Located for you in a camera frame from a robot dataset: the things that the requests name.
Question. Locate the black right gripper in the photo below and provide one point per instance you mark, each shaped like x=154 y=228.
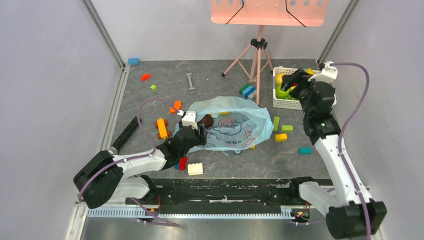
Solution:
x=298 y=84

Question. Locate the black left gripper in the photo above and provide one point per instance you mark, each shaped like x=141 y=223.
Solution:
x=201 y=138

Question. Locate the light blue plastic bag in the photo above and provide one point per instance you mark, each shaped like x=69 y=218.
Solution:
x=246 y=125

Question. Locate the yellow fake banana bunch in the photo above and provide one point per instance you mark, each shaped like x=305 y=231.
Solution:
x=291 y=87

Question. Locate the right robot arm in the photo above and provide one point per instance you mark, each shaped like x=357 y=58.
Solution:
x=351 y=211

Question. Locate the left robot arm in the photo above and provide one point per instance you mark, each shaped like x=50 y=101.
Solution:
x=108 y=176

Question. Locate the yellow fake lemon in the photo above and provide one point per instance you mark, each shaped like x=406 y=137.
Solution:
x=279 y=78

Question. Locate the green fake apple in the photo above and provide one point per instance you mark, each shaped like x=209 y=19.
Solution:
x=280 y=94

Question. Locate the white perforated plastic basket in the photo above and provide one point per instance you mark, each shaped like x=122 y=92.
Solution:
x=290 y=103

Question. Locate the orange arch block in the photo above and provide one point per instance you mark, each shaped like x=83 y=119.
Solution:
x=176 y=107

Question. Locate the long lime green block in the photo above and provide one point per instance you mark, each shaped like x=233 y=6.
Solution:
x=276 y=121

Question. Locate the cream toy brick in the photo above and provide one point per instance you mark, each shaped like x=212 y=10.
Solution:
x=195 y=169

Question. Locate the green blue grey brick stack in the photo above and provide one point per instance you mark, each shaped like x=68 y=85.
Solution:
x=248 y=92

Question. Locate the multicolour brick house stack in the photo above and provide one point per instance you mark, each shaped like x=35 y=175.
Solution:
x=182 y=165

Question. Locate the flat lime green block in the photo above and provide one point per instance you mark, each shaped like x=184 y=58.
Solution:
x=287 y=128

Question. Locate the small lime green cube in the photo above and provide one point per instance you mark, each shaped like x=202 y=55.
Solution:
x=153 y=87

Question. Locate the pink music stand tripod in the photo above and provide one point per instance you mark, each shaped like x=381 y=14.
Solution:
x=262 y=13

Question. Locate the teal wooden block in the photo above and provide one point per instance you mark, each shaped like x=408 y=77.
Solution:
x=305 y=150

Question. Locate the small red arch block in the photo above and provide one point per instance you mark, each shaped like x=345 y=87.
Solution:
x=145 y=77

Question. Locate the black cylindrical roller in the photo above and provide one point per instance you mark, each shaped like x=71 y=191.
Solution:
x=124 y=137

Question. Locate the blue toy brick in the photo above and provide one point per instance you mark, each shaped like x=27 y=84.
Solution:
x=133 y=61

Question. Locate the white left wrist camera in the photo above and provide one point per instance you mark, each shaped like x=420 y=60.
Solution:
x=188 y=119

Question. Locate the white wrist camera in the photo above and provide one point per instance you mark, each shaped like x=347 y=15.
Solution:
x=327 y=74
x=188 y=119

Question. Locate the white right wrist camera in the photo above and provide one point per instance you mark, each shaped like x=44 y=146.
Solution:
x=327 y=74

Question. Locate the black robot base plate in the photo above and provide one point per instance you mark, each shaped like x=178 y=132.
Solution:
x=221 y=195

